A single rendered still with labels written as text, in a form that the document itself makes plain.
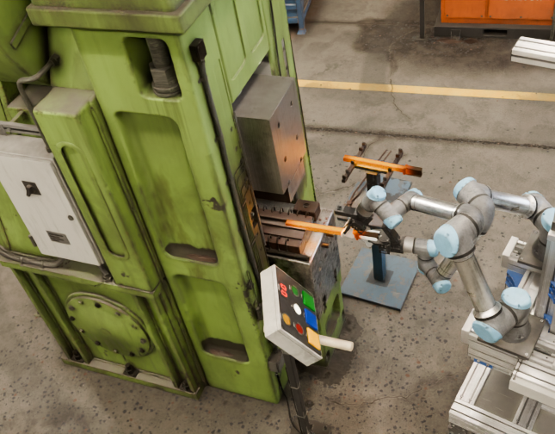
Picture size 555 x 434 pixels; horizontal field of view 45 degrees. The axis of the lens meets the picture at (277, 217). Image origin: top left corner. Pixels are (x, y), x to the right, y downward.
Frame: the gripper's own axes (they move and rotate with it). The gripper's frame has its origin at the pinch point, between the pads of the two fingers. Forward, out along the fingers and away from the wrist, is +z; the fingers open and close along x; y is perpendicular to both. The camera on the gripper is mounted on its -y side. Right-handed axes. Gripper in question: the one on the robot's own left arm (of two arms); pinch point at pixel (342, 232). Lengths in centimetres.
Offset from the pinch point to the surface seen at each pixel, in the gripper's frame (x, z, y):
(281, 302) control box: -60, -13, -14
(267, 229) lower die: -5.6, 19.0, -31.7
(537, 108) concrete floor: 250, 53, 113
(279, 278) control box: -48, -10, -19
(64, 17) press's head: -47, -83, -127
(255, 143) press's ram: -17, -43, -54
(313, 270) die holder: -13.5, 20.1, -2.5
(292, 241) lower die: -9.6, 12.6, -18.3
